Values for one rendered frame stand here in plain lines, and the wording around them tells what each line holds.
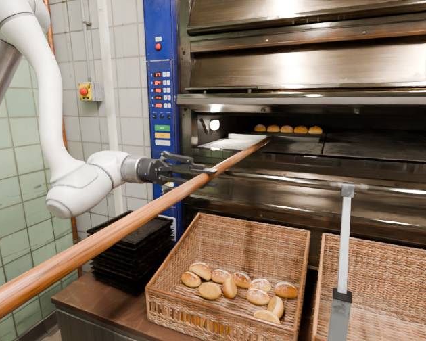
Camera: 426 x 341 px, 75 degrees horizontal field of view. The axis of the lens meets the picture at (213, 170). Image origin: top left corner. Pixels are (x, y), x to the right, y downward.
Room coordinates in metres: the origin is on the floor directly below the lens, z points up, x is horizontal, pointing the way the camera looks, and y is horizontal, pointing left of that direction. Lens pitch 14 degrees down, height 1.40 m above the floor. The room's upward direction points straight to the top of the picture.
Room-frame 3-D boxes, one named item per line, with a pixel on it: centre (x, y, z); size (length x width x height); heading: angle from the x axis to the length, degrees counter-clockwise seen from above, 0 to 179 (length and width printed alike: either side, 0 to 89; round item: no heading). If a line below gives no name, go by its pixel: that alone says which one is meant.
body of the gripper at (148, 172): (0.83, 0.17, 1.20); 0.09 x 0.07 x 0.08; 67
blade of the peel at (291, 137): (1.86, -0.42, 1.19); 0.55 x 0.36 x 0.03; 68
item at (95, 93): (1.59, 0.67, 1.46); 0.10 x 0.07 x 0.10; 67
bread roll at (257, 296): (1.01, -0.19, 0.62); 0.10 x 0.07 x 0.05; 64
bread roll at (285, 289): (1.05, -0.32, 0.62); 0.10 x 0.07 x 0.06; 72
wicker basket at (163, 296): (1.02, -0.09, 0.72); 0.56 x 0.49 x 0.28; 67
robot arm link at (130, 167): (0.85, 0.24, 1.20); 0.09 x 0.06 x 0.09; 157
